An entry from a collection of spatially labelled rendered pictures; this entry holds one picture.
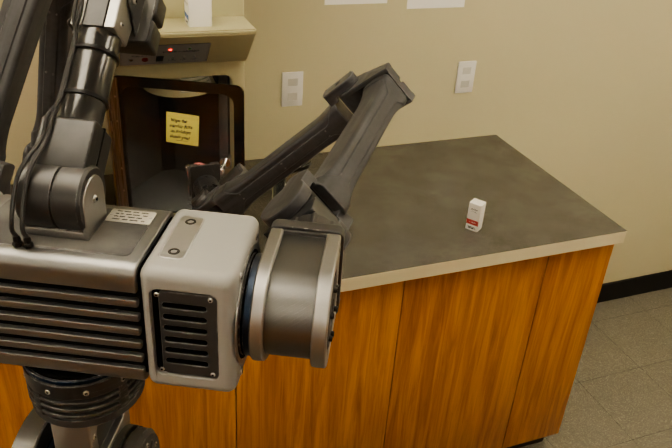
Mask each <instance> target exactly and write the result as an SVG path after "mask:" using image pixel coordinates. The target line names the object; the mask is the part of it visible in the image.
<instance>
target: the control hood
mask: <svg viewBox="0 0 672 448"><path fill-rule="evenodd" d="M158 30H159V32H160V34H161V38H160V42H159V45H169V44H192V43H211V46H210V50H209V54H208V58H207V61H203V62H184V63H166V64H147V65H128V66H120V63H119V66H118V67H134V66H153V65H171V64H190V63H209V62H227V61H245V60H246V59H247V57H248V54H249V52H250V49H251V46H252V43H253V41H254V38H255V35H256V29H255V28H254V27H253V26H252V25H251V24H250V23H249V22H248V20H247V19H246V18H245V17H244V16H227V17H212V26H211V27H189V26H188V25H187V23H186V22H185V18H165V19H164V23H163V27H162V28H161V29H158Z"/></svg>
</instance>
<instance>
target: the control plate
mask: <svg viewBox="0 0 672 448"><path fill-rule="evenodd" d="M210 46H211V43H192V44H169V45H159V47H158V51H157V55H156V56H164V58H163V61H160V62H156V56H148V55H137V54H126V53H120V66H128V65H147V64H166V63H184V62H203V61H207V58H208V54H209V50H210ZM189 47H191V48H192V49H191V50H188V49H187V48H189ZM169 48H172V49H173V50H172V51H168V49H169ZM182 56H186V57H185V59H183V58H182ZM193 56H196V57H195V59H194V58H193ZM171 57H175V58H174V60H172V59H171ZM143 58H148V61H147V62H143V61H142V59H143ZM129 59H133V61H131V62H130V61H128V60H129Z"/></svg>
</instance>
